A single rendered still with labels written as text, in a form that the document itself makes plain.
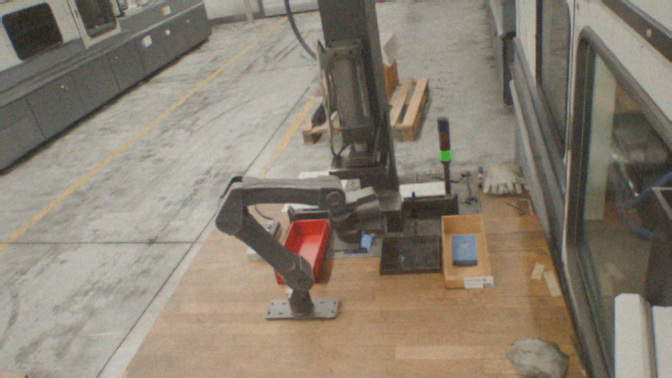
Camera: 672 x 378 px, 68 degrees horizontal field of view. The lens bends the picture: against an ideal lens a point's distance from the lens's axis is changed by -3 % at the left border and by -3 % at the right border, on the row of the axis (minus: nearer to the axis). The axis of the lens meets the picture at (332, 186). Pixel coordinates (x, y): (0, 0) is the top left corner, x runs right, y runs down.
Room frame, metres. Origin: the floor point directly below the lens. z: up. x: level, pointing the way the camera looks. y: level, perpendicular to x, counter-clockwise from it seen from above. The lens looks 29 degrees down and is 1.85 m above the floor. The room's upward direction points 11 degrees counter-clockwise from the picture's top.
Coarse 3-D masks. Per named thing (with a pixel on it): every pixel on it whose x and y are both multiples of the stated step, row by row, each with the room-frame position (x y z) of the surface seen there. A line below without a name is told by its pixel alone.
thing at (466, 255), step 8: (456, 240) 1.23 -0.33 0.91; (464, 240) 1.22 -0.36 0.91; (472, 240) 1.22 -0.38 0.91; (456, 248) 1.19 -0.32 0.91; (464, 248) 1.19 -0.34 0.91; (472, 248) 1.18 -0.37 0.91; (456, 256) 1.16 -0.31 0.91; (464, 256) 1.15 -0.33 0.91; (472, 256) 1.14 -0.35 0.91; (456, 264) 1.12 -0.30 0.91; (464, 264) 1.12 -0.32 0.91; (472, 264) 1.11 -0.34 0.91
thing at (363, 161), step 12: (360, 144) 1.39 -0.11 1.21; (372, 144) 1.43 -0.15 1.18; (348, 156) 1.38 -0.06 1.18; (360, 156) 1.37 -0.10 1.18; (372, 156) 1.35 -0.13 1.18; (384, 156) 1.42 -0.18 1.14; (336, 168) 1.40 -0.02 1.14; (348, 168) 1.38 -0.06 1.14; (360, 168) 1.37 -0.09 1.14; (372, 168) 1.36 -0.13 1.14; (384, 168) 1.35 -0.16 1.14
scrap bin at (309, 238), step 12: (300, 228) 1.43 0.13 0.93; (312, 228) 1.42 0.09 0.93; (324, 228) 1.36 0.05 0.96; (288, 240) 1.35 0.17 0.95; (300, 240) 1.40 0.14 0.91; (312, 240) 1.39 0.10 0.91; (324, 240) 1.33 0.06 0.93; (300, 252) 1.33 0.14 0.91; (312, 252) 1.32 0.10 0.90; (324, 252) 1.30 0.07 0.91; (312, 264) 1.19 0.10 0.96; (276, 276) 1.20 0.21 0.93
